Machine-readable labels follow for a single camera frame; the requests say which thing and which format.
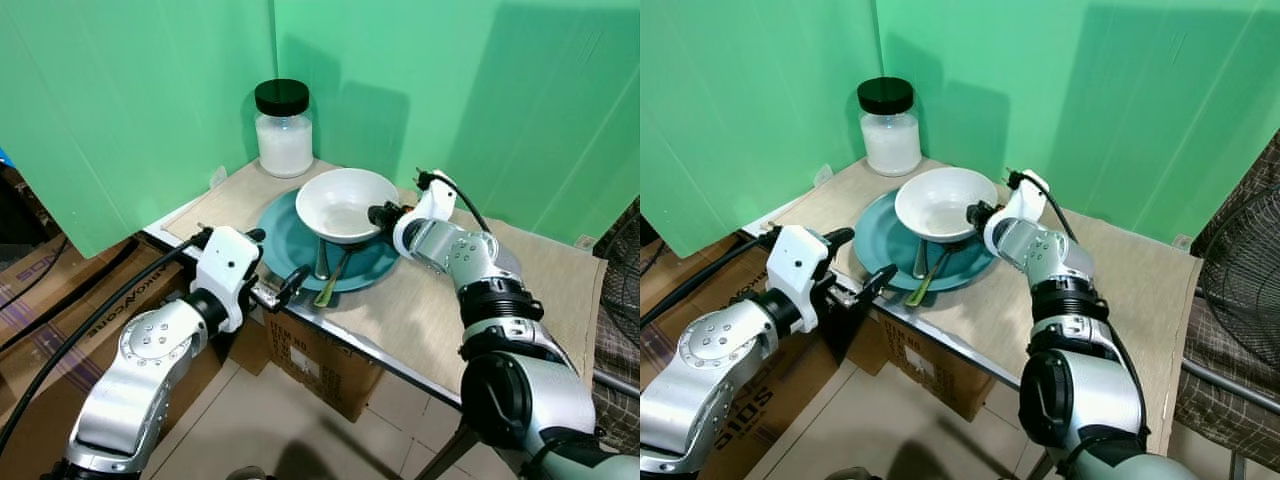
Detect white ceramic bowl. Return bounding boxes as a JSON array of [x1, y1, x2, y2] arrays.
[[295, 168, 402, 246], [894, 166, 999, 244]]

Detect teal round plate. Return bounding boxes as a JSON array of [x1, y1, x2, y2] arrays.
[[854, 190, 998, 294], [257, 188, 403, 294]]

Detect gold-green metal spoon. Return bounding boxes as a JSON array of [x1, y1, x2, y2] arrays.
[[312, 248, 354, 309], [904, 247, 952, 307]]

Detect small printed cardboard box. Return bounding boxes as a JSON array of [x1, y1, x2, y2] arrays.
[[262, 305, 387, 423], [868, 308, 992, 422]]

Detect glass jar black lid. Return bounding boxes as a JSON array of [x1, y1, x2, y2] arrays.
[[254, 79, 315, 180], [857, 77, 922, 179]]

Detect wide green backdrop panel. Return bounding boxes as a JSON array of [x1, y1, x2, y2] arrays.
[[273, 0, 641, 250], [875, 0, 1280, 247]]

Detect black fan grille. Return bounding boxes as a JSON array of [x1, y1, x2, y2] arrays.
[[597, 200, 641, 303], [1194, 180, 1280, 403]]

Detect dark metal table leg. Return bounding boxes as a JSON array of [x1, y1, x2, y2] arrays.
[[414, 420, 473, 480]]

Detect grey metal bar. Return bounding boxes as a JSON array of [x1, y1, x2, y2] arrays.
[[1180, 358, 1280, 403], [590, 368, 641, 398]]

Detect grey-green robot torso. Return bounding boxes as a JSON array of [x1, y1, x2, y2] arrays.
[[520, 440, 641, 480], [1055, 448, 1201, 480]]

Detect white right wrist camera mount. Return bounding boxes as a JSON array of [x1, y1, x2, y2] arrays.
[[393, 170, 461, 257], [983, 170, 1051, 256]]

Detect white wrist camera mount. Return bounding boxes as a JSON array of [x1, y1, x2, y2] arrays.
[[393, 170, 461, 257], [983, 170, 1051, 256], [765, 226, 833, 333], [192, 226, 264, 334]]

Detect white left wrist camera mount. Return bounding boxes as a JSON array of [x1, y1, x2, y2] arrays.
[[765, 226, 833, 333], [192, 226, 264, 334]]

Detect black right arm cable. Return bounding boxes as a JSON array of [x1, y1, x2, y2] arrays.
[[1030, 175, 1080, 244], [440, 172, 493, 237]]

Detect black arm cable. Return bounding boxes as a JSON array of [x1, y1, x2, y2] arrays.
[[1030, 175, 1080, 244], [440, 172, 493, 237], [640, 232, 783, 327], [0, 232, 207, 457]]

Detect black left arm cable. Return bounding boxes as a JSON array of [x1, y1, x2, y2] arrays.
[[0, 232, 207, 457], [640, 232, 783, 327]]

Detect thin black floor cable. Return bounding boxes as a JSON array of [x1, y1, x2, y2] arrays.
[[0, 243, 138, 353]]

